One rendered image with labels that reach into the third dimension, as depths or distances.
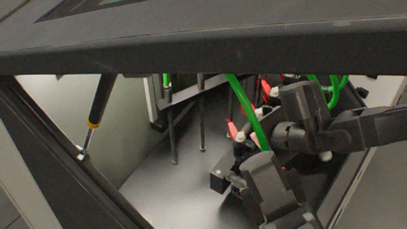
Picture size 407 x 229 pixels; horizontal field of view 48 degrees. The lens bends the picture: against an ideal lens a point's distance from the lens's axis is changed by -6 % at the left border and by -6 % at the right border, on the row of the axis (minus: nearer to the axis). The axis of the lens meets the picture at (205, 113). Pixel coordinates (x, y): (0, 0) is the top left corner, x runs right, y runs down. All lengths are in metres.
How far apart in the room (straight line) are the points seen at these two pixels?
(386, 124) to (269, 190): 0.23
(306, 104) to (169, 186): 0.61
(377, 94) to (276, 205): 0.78
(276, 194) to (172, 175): 0.70
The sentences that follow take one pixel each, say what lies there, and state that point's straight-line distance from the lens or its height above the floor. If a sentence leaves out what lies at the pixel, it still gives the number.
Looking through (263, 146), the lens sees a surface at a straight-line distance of 0.81.
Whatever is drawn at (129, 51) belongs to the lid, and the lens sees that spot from 0.40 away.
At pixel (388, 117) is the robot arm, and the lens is 0.80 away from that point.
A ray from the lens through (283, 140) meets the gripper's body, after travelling 0.88.
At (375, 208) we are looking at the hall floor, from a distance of 2.36.
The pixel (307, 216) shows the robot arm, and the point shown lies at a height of 1.42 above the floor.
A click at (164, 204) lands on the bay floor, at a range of 1.31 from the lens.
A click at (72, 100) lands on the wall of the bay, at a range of 1.00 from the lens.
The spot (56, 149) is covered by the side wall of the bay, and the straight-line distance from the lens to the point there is 0.82.
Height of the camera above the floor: 1.99
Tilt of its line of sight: 51 degrees down
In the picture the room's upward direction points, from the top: 1 degrees counter-clockwise
